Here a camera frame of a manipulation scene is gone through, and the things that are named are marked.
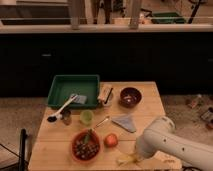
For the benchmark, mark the yellow banana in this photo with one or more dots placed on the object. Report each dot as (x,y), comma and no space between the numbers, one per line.
(128,158)

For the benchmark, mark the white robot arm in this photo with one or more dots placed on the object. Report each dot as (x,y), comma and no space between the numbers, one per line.
(159,136)

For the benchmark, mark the dark purple bowl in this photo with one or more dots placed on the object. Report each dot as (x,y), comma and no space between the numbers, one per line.
(130,97)

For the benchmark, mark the orange bowl with grapes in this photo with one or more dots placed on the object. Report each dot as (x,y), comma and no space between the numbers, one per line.
(85,147)

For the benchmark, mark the tan scrub brush block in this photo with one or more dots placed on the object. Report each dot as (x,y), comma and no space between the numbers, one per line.
(104,93)

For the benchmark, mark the grey sponge in tray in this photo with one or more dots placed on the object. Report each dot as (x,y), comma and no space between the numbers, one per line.
(80,99)

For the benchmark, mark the metal spoon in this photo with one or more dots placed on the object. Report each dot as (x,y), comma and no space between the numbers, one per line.
(101,122)

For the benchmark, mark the light green cup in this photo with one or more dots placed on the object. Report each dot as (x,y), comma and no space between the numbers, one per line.
(86,117)

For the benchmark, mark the grey triangular cloth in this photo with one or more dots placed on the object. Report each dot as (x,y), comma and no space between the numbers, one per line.
(126,122)

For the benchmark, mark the green plastic tray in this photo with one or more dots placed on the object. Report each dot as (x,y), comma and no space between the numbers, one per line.
(65,85)

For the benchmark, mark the red orange tomato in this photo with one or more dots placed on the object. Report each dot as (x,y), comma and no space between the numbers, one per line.
(111,140)

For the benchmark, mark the green bin in background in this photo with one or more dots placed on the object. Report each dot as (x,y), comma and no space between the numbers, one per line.
(167,18)

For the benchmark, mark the black pole at left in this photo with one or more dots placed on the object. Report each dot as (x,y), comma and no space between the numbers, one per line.
(23,137)

